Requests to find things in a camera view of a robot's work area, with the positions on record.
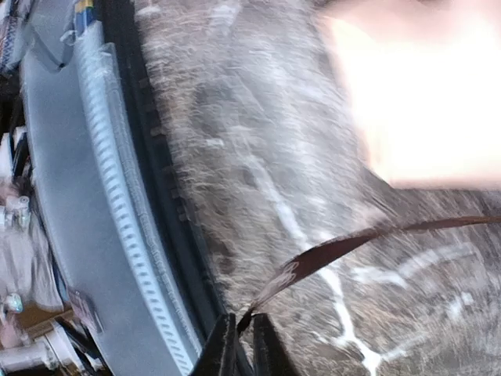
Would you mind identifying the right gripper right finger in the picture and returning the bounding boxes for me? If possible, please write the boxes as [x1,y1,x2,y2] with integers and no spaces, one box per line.
[253,313,300,376]

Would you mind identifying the white slotted cable duct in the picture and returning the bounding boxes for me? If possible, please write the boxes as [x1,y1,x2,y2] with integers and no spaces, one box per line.
[76,39,201,375]

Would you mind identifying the dark brown ribbon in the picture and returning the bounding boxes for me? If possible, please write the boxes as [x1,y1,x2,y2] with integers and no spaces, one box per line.
[237,216,500,334]

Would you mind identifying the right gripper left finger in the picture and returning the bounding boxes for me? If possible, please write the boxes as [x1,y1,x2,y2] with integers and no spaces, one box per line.
[191,313,238,376]

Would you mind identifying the beige wrapping paper sheet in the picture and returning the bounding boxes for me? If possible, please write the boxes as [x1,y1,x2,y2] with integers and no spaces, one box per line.
[316,1,500,190]

